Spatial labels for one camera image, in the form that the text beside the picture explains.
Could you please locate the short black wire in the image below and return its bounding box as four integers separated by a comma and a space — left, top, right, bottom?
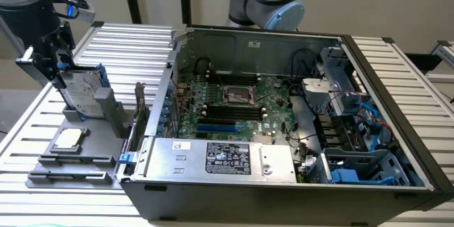
193, 57, 212, 75

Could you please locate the black looped wire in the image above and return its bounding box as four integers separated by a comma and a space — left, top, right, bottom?
290, 48, 322, 79

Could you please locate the black expansion slot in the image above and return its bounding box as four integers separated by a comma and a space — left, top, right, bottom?
197, 119, 237, 126

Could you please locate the CPU socket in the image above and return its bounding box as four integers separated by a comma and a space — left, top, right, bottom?
220, 85, 258, 105

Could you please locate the grey plastic air shroud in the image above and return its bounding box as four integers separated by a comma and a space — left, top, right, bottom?
290, 95, 321, 143

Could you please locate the green graphics card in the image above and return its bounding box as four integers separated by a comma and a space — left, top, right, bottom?
127, 81, 150, 152

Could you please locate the silver power supply unit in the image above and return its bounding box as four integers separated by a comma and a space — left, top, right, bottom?
143, 137, 298, 184

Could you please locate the red wire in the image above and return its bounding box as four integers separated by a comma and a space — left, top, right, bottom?
368, 119, 396, 135

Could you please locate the blue wire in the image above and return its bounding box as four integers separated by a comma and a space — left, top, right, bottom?
354, 98, 386, 155

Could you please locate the disk bay with blue latch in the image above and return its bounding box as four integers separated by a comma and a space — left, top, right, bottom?
317, 147, 413, 186

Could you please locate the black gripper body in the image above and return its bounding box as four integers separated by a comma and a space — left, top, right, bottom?
0, 0, 62, 46

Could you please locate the grey metal disk bay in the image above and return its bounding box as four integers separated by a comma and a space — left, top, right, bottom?
301, 47, 370, 116

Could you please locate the grey parts rack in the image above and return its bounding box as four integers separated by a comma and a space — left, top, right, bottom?
27, 88, 143, 191

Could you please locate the green motherboard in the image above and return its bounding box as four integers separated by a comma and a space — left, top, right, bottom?
174, 72, 310, 158

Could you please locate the silver chipset heatsink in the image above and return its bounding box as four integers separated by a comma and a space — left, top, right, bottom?
253, 134, 278, 146

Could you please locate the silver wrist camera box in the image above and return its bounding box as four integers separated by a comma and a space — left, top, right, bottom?
66, 0, 98, 23

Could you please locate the black open PC case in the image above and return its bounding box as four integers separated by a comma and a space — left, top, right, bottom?
119, 23, 454, 222

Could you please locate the black RAM slot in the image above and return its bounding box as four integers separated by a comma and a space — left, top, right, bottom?
209, 72, 262, 77
208, 79, 262, 83
204, 115, 265, 121
208, 82, 261, 87
205, 108, 266, 114
204, 112, 266, 117
209, 75, 262, 80
206, 104, 268, 110

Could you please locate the RAM stick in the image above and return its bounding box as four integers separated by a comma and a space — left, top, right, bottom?
38, 154, 117, 166
29, 171, 115, 184

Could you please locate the hard disk with blue rails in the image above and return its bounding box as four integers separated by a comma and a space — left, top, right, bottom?
57, 63, 113, 122

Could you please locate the metal slat side table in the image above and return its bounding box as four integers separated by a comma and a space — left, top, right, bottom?
425, 40, 454, 84

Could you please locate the silver CPU chip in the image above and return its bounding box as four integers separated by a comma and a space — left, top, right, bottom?
54, 128, 90, 150

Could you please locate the blue expansion slot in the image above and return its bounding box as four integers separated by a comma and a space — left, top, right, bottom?
197, 124, 240, 134

